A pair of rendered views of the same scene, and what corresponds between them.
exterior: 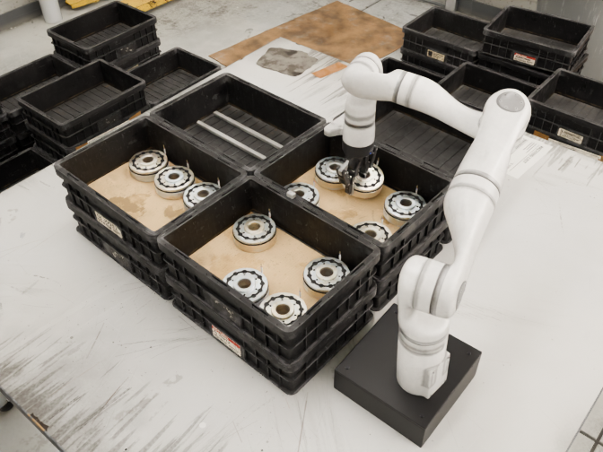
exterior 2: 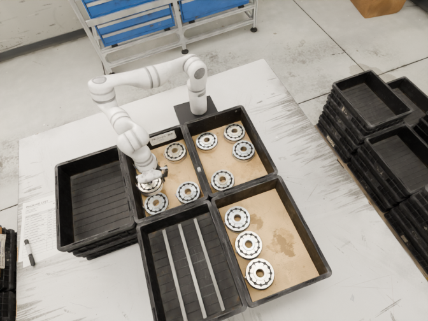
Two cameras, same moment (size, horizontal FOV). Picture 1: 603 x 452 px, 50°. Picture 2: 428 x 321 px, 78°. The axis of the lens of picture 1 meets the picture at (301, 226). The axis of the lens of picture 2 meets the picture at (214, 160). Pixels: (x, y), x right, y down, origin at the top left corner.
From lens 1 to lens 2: 158 cm
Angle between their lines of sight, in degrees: 73
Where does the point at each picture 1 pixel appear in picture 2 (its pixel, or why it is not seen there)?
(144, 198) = (270, 244)
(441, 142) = (83, 205)
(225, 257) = (242, 176)
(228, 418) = (266, 135)
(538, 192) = not seen: hidden behind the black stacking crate
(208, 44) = not seen: outside the picture
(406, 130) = (88, 226)
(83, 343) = (318, 193)
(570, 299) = not seen: hidden behind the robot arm
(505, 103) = (102, 79)
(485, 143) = (130, 74)
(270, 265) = (225, 163)
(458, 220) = (169, 66)
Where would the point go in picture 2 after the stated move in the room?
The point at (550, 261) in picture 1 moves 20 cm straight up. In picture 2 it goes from (106, 142) to (88, 121)
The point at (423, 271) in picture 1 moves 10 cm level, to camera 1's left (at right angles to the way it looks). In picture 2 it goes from (196, 59) to (216, 65)
